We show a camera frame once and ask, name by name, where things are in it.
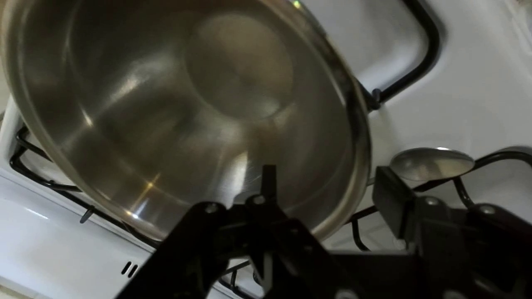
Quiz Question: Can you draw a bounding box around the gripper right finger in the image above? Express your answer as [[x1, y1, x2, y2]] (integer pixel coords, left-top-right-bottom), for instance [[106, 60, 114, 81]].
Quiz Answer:
[[372, 166, 532, 299]]

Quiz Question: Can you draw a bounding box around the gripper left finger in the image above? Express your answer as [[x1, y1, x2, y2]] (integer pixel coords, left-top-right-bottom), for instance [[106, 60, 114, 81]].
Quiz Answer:
[[116, 165, 333, 299]]

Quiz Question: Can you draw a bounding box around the silver metal spoon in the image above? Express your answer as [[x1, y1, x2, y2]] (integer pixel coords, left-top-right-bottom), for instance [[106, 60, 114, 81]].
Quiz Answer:
[[390, 147, 475, 182]]

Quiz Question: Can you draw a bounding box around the silver metal bowl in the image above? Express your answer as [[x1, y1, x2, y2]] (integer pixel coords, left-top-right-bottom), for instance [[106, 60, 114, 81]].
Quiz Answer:
[[0, 0, 372, 242]]

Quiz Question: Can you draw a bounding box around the white stove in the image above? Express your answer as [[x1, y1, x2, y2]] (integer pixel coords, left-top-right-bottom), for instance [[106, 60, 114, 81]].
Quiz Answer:
[[0, 0, 532, 299]]

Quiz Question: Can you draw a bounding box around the black wire burner grate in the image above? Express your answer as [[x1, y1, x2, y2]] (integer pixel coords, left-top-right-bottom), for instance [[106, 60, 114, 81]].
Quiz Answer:
[[9, 126, 532, 299], [357, 0, 441, 112]]

